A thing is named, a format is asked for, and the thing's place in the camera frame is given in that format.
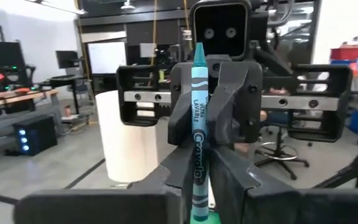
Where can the large dark monitor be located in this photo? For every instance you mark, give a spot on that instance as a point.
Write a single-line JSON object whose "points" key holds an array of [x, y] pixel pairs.
{"points": [[2, 56]]}

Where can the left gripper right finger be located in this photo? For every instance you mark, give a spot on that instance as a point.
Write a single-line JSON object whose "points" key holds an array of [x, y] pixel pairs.
{"points": [[291, 208]]}

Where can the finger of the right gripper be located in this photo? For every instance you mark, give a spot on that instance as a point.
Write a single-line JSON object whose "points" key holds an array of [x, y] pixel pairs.
{"points": [[179, 124], [238, 109]]}

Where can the blue crayon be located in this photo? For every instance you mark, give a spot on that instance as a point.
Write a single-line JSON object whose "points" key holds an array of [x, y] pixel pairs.
{"points": [[200, 124]]}

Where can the small dark monitor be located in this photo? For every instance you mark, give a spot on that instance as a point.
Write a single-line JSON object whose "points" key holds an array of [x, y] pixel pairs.
{"points": [[67, 59]]}

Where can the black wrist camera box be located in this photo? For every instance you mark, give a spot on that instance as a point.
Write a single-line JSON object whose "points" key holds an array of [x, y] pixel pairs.
{"points": [[219, 28]]}

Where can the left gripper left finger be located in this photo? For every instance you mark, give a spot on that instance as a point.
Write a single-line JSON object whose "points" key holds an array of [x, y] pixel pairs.
{"points": [[104, 208]]}

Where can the white shade wooden base lamp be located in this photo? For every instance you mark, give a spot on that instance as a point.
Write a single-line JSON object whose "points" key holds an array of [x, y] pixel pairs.
{"points": [[126, 140]]}

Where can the black stool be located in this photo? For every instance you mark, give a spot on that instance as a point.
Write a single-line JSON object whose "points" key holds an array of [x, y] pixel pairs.
{"points": [[280, 133]]}

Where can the person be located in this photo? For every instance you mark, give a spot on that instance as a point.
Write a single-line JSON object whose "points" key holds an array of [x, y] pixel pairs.
{"points": [[277, 117]]}

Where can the black desk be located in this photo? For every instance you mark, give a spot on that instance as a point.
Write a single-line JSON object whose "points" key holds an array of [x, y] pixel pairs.
{"points": [[64, 81]]}

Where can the blue storage bin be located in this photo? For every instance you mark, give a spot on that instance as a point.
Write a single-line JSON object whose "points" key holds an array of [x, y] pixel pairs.
{"points": [[346, 63]]}

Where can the red storage bin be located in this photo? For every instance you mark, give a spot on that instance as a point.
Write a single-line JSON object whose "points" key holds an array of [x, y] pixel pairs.
{"points": [[351, 53]]}

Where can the white board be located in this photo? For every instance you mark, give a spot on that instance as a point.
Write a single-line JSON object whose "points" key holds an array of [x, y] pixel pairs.
{"points": [[107, 57]]}

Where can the black computer tower blue lights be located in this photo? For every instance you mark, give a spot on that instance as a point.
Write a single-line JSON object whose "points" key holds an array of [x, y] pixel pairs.
{"points": [[34, 135]]}

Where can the wooden desk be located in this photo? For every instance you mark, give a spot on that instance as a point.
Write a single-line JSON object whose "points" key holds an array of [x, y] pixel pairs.
{"points": [[14, 96]]}

